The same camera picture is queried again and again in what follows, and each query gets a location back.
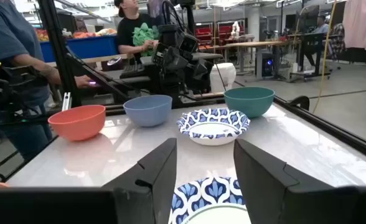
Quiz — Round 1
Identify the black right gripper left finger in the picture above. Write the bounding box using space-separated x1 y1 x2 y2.
103 138 178 224

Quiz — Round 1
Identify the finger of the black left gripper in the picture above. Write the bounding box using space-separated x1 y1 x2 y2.
152 43 189 75
191 58 214 91

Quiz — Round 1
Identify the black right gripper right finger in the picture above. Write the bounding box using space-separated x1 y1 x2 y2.
233 138 354 224

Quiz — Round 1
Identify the teal plastic bowl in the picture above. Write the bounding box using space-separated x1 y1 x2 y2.
223 86 276 119

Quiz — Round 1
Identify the blue plastic bowl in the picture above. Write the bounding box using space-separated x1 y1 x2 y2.
123 95 173 128

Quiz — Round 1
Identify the blue patterned paper bowl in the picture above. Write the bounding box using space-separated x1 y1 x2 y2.
169 176 253 224
176 108 251 147

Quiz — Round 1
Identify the coral red plastic bowl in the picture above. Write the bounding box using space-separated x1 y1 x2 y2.
47 105 106 142

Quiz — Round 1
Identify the white bucket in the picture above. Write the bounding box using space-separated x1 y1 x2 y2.
209 62 237 93

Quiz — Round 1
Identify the green cloth bundle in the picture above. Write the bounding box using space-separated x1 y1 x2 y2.
132 22 160 57

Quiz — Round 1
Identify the black keyboard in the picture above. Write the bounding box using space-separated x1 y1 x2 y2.
119 63 146 79

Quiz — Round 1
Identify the red storage bin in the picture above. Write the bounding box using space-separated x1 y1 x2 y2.
195 26 214 43
217 24 233 40

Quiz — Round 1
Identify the person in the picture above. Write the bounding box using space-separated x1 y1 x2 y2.
0 0 96 162
113 0 161 65
312 14 331 35

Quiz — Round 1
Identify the white figure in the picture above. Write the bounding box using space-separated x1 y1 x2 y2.
231 21 241 40

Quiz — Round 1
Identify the silver tape roll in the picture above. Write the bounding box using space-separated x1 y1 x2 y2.
106 55 123 67

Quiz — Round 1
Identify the wooden work table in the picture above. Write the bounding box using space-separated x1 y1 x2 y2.
198 39 291 82

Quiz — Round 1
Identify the black computer tower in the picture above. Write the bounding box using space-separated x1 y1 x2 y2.
255 52 276 78

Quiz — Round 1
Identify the blue plastic bin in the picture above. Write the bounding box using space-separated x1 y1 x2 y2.
39 34 119 63

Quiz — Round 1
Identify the wooden bench board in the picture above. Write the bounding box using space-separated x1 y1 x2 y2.
45 53 134 68

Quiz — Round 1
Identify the black rolling desk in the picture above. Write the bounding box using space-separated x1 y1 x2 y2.
288 30 335 83

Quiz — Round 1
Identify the short aluminium extrusion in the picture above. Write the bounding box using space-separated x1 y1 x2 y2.
61 91 72 112

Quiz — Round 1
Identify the black monitor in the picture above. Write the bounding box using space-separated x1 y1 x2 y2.
296 4 321 34

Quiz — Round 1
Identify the pink hanging cloth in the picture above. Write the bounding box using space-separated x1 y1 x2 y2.
341 0 366 55

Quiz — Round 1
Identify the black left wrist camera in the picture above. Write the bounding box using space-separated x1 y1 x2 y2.
178 32 200 54

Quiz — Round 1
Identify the black diagonal frame brace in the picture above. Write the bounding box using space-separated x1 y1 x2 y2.
66 46 131 101

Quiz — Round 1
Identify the black frame post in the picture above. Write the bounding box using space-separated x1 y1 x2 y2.
37 0 83 108

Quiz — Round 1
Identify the yellow hanging cable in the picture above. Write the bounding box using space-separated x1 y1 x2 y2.
312 0 338 114

